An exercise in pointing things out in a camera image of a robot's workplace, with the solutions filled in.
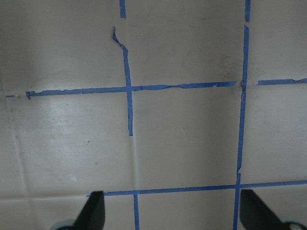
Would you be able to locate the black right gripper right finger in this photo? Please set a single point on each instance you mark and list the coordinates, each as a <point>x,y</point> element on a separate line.
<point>255,214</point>

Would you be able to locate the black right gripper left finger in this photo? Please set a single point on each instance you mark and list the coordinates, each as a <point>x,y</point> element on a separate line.
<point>92,215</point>

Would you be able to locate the brown paper table cover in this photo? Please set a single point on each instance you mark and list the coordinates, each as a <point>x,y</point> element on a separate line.
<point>171,107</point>

